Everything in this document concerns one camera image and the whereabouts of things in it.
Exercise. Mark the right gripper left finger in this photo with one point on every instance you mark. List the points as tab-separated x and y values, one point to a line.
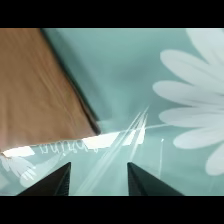
55	185

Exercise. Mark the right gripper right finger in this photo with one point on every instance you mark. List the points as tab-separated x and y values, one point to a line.
145	185

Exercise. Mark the brown T-shirt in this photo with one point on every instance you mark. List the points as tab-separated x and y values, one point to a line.
36	90

